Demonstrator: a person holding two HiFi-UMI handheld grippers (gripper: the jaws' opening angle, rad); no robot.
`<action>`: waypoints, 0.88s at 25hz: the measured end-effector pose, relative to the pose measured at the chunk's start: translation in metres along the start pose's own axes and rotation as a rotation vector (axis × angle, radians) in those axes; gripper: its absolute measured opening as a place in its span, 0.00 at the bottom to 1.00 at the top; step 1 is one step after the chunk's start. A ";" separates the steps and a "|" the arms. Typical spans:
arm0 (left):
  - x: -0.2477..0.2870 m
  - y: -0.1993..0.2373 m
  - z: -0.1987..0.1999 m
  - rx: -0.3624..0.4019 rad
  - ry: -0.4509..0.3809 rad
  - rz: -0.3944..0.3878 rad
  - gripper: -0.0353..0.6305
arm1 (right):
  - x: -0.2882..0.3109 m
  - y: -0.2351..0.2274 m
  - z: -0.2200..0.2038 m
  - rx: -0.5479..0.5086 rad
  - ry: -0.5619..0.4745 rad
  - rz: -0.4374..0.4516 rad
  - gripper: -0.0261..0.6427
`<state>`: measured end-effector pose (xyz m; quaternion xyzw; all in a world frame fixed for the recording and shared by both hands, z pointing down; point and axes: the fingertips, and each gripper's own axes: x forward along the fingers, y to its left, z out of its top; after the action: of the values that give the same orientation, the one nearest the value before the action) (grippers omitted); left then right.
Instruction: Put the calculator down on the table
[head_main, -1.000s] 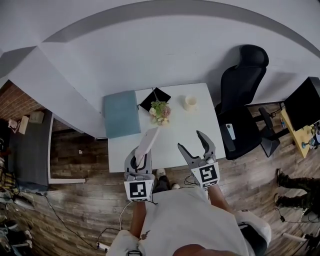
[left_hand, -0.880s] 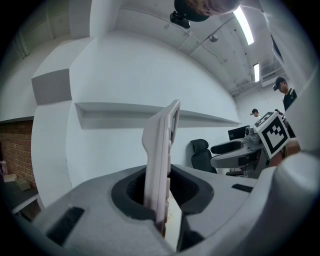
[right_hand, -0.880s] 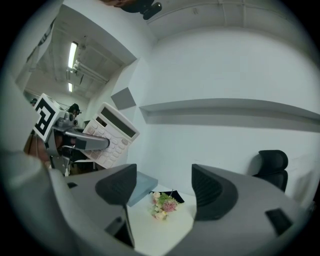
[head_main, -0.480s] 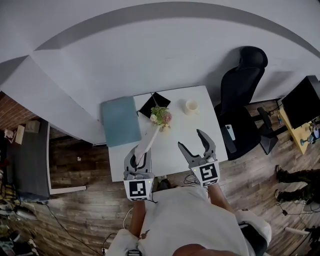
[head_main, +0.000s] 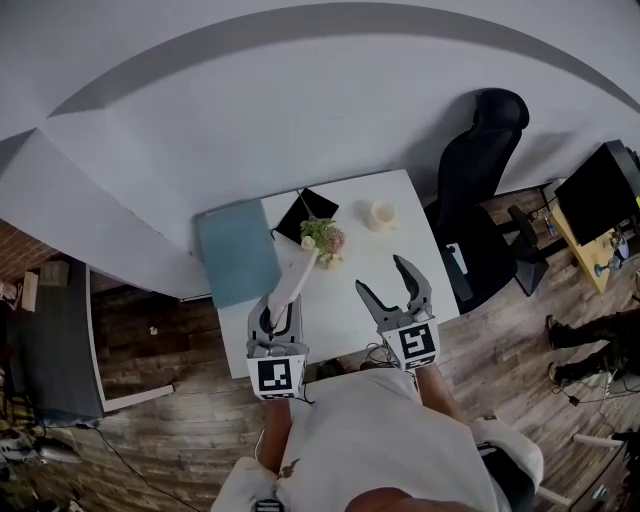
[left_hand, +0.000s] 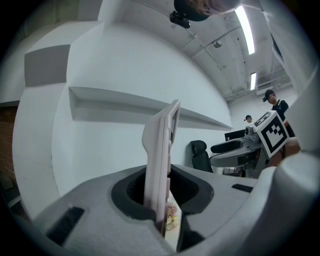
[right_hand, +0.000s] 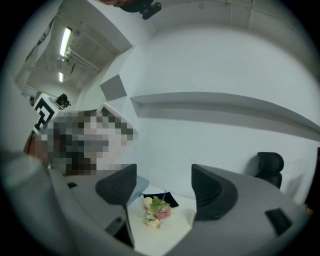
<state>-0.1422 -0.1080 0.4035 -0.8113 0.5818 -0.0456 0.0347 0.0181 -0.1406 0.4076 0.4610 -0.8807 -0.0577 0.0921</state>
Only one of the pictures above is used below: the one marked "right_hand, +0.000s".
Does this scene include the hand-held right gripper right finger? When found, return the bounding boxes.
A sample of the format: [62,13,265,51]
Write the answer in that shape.
[174,163,311,256]

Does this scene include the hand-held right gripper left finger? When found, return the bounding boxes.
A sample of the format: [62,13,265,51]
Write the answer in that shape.
[48,163,138,249]

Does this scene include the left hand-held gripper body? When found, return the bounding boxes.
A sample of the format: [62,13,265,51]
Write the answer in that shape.
[32,92,63,136]

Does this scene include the person's left forearm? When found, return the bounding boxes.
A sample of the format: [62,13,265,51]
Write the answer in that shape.
[23,129,50,165]

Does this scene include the black notebook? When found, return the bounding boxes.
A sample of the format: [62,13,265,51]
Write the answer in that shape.
[142,191,180,208]

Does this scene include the flower bouquet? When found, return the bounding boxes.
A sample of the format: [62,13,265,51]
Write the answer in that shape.
[138,196,173,230]

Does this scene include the white table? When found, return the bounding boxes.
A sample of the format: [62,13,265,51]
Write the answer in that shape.
[127,192,198,251]

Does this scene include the black office chair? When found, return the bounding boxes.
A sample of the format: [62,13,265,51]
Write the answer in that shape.
[254,151,285,190]

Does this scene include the person's white shirt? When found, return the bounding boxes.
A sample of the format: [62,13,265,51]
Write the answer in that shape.
[0,147,51,226]

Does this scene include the black head-mounted camera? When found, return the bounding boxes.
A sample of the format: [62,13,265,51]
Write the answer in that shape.
[119,0,162,20]

